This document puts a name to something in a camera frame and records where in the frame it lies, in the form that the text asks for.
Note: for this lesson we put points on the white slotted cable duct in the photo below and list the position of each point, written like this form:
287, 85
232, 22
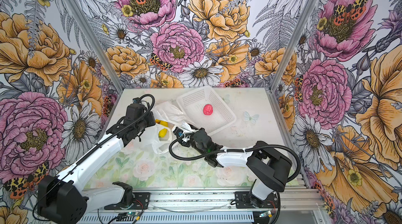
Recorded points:
218, 217

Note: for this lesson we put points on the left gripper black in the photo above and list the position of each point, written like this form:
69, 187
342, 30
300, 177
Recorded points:
151, 122

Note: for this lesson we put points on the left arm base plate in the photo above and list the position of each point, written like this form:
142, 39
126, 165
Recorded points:
141, 201

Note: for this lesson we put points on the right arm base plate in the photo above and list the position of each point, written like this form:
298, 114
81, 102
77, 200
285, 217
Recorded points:
244, 200

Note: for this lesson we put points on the aluminium corner post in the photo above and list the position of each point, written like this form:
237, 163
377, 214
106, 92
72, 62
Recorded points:
301, 23
82, 21

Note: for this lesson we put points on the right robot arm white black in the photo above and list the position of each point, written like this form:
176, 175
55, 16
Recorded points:
270, 167

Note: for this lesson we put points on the left aluminium corner post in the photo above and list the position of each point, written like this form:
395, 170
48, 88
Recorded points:
82, 21

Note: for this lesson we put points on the yellow toy fruit near finger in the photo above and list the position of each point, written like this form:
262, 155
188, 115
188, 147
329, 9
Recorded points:
163, 123

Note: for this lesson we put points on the right aluminium corner post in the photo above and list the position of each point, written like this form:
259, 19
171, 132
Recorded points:
301, 23

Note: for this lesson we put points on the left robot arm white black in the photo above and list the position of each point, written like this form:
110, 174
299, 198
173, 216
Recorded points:
62, 199

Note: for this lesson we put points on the pink toy fruit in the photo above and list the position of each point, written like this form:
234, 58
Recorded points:
208, 109

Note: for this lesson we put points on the white perforated plastic basket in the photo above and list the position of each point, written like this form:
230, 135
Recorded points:
192, 104

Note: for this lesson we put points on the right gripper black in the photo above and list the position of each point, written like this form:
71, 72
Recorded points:
193, 128

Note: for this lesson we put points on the yellow toy banana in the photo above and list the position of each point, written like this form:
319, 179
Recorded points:
162, 133

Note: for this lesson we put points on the aluminium front rail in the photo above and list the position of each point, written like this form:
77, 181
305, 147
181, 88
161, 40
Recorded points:
220, 198

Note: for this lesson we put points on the white plastic bag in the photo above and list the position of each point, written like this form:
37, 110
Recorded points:
170, 113

